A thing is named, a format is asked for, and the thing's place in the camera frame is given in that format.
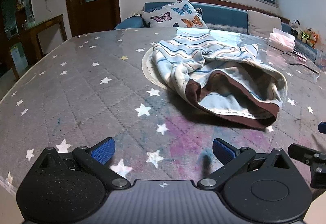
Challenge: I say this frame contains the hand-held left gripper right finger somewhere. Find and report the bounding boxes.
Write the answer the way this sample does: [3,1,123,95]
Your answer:
[197,138,293,190]

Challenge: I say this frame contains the grey star-print tablecloth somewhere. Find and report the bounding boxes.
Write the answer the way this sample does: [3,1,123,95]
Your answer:
[0,27,326,189]

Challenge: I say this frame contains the wooden side table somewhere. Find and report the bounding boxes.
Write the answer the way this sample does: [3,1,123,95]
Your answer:
[19,14,68,61]

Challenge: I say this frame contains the beige pillow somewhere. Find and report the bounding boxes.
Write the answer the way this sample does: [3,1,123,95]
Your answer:
[247,10,283,36]

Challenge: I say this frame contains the blue sofa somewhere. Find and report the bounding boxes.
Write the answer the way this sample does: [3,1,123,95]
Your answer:
[114,0,319,49]

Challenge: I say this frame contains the panda plush toy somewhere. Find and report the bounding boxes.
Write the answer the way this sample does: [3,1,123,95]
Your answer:
[290,19,301,37]

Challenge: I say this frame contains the green plush toy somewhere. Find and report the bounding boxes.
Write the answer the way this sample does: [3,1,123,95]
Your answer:
[301,31,312,45]

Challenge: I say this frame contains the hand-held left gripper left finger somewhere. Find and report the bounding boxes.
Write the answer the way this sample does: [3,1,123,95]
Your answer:
[33,137,130,190]

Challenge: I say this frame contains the blue striped pants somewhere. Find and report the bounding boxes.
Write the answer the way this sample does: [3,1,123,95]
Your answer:
[151,31,288,130]

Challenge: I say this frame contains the pink tissue pack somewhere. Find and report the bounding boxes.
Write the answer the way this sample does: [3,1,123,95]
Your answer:
[269,27,296,49]

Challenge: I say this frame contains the butterfly print pillow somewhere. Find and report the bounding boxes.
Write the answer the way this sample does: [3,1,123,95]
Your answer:
[141,0,209,29]

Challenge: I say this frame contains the dark wooden cabinet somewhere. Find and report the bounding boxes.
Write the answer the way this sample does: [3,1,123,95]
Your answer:
[0,0,33,79]

